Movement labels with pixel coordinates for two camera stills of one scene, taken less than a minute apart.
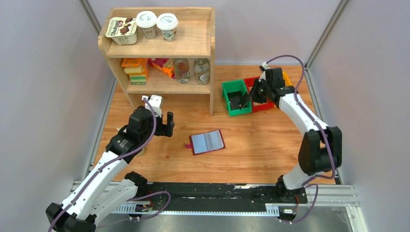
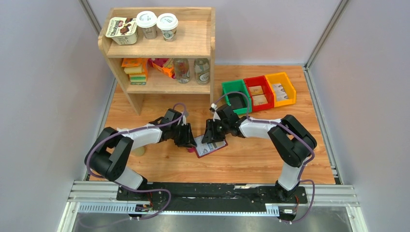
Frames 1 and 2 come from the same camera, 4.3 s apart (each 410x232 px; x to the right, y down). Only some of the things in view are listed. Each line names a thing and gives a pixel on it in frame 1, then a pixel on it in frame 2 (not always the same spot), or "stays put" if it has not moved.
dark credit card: x=234 y=98 stays put
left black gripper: x=165 y=129 → x=188 y=140
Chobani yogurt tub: x=123 y=31 stays put
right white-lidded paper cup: x=168 y=22 stays put
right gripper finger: x=255 y=89 → x=210 y=127
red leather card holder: x=206 y=142 stays put
